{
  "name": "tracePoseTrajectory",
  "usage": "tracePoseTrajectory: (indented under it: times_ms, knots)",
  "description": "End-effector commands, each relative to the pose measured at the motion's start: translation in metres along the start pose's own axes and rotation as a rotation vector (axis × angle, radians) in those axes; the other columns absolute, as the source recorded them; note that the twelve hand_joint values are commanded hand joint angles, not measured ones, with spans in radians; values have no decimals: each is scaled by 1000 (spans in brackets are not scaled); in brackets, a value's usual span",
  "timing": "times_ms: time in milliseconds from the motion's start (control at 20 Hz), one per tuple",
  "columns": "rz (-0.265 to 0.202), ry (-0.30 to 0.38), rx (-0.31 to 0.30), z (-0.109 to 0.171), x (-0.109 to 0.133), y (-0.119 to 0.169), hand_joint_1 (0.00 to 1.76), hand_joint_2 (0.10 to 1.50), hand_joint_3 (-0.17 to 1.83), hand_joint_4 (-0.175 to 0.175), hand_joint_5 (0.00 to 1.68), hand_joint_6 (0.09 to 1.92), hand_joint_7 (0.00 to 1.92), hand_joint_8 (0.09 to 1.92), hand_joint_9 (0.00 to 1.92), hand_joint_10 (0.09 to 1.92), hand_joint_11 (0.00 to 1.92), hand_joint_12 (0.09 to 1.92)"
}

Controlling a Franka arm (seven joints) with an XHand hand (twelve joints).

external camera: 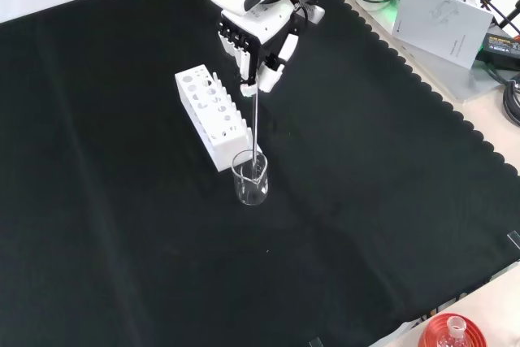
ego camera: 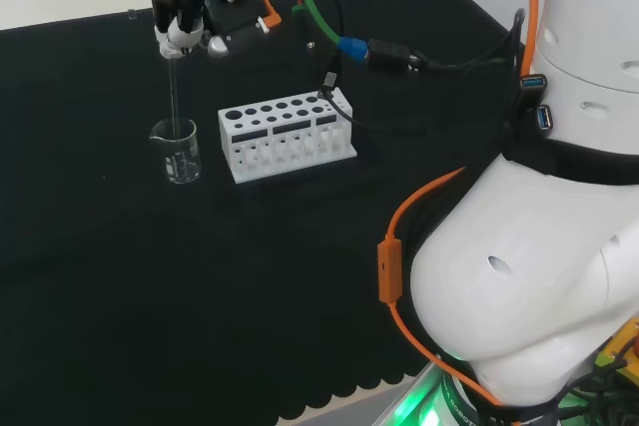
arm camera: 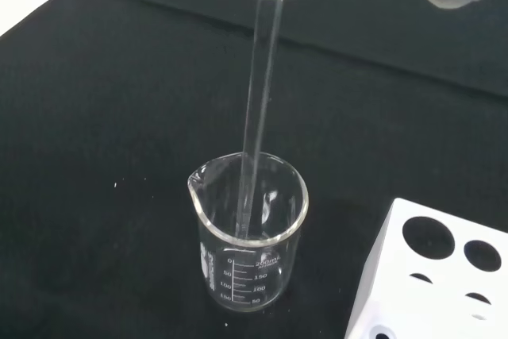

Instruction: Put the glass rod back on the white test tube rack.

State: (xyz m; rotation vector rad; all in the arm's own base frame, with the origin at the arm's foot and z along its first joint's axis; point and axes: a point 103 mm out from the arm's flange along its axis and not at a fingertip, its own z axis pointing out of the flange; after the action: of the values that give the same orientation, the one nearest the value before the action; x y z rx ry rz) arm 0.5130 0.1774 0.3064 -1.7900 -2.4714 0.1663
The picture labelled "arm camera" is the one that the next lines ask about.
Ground white test tube rack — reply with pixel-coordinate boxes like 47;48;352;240
344;197;508;339

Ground black cloth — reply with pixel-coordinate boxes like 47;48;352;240
0;0;508;339

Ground clear glass beaker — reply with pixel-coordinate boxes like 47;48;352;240
186;152;310;314

